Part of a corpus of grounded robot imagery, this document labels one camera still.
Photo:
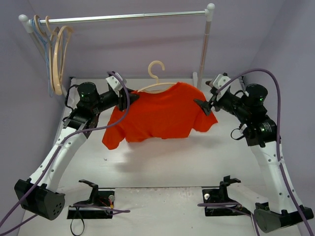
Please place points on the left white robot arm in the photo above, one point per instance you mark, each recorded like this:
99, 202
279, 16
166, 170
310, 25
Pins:
41, 193

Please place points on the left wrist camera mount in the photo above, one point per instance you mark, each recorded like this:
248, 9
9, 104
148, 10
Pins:
115, 82

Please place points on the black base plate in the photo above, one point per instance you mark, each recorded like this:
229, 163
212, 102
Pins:
106, 200
221, 205

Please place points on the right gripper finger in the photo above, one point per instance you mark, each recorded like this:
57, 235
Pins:
201, 103
206, 108

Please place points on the silver white clothes rack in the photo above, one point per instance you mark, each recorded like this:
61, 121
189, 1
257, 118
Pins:
207, 13

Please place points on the wooden hanger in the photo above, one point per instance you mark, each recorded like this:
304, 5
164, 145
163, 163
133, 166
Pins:
57, 49
53, 61
156, 78

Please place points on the orange t shirt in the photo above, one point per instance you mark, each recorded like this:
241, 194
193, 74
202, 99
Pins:
171, 114

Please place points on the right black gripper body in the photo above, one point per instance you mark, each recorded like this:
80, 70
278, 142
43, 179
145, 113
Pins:
211, 103

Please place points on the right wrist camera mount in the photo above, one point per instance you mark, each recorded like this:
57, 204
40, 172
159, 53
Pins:
218, 82

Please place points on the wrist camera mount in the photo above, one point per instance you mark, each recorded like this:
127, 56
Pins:
218, 82
115, 82

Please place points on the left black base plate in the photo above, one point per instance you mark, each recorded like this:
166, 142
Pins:
106, 200

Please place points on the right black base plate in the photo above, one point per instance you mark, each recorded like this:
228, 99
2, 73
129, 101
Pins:
221, 205

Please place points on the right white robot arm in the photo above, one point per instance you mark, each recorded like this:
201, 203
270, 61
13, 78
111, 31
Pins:
280, 207

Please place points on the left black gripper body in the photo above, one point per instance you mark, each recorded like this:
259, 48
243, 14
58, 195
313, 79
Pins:
123, 99

